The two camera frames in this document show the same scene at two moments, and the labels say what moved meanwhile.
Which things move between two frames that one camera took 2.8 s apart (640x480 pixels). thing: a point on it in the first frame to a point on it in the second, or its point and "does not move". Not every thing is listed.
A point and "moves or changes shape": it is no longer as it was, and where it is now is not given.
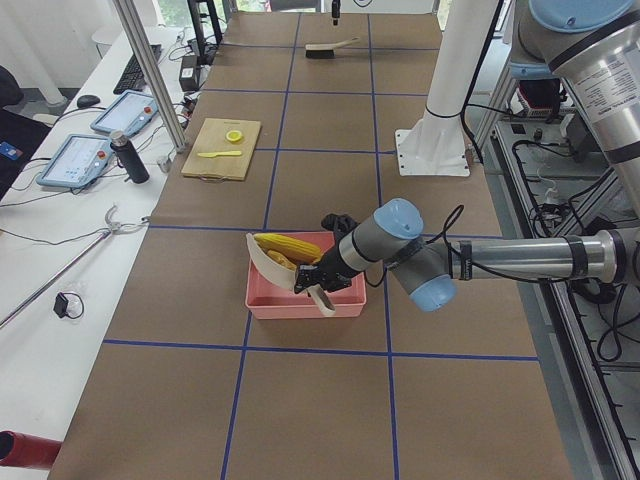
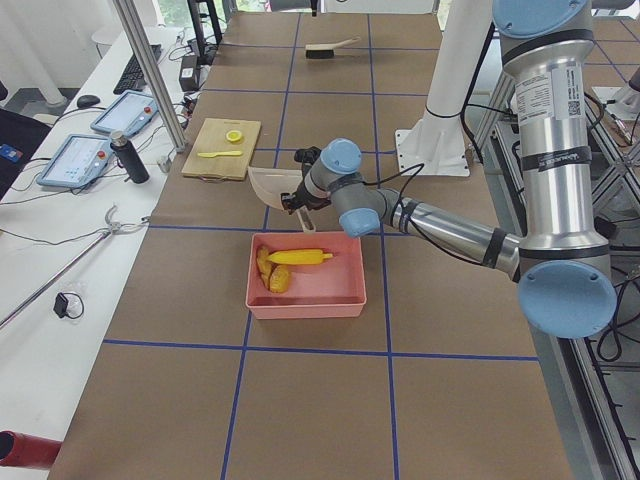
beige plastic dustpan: x=287 y=277 to x=271 y=184
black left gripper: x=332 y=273 to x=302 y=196
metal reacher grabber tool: x=111 y=228 does not move
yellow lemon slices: x=234 y=136 does not move
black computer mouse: x=87 y=100 does not move
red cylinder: x=23 y=450 does not move
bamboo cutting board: x=212 y=139 does not move
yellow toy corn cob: x=292 y=247 moves or changes shape
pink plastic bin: x=268 y=299 does not move
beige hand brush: x=325 y=51 does not move
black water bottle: x=128 y=158 does not move
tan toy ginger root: x=282 y=259 to x=264 y=263
